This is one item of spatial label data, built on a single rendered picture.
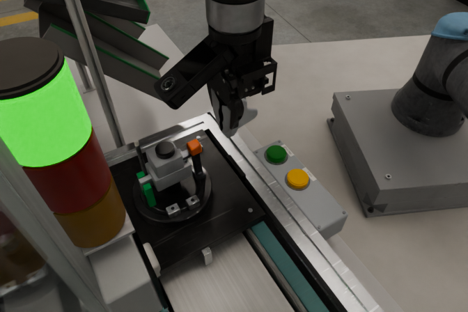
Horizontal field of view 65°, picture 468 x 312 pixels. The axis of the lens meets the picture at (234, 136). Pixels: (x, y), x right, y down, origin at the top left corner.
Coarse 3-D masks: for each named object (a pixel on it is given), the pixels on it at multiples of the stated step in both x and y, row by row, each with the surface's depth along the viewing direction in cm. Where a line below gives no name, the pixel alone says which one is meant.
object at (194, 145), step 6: (192, 144) 60; (198, 144) 60; (186, 150) 61; (192, 150) 60; (198, 150) 61; (186, 156) 61; (192, 156) 62; (198, 156) 62; (198, 162) 63; (198, 168) 64; (198, 174) 66
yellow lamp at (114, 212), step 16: (112, 176) 28; (112, 192) 27; (96, 208) 26; (112, 208) 27; (64, 224) 26; (80, 224) 26; (96, 224) 27; (112, 224) 28; (80, 240) 27; (96, 240) 28
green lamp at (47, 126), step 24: (24, 96) 18; (48, 96) 18; (72, 96) 20; (0, 120) 18; (24, 120) 18; (48, 120) 19; (72, 120) 21; (24, 144) 20; (48, 144) 20; (72, 144) 21
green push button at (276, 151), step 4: (268, 148) 74; (272, 148) 74; (276, 148) 74; (280, 148) 74; (284, 148) 74; (268, 152) 73; (272, 152) 73; (276, 152) 73; (280, 152) 73; (284, 152) 73; (268, 156) 72; (272, 156) 72; (276, 156) 72; (280, 156) 72; (284, 156) 72; (272, 160) 72; (276, 160) 72; (280, 160) 72
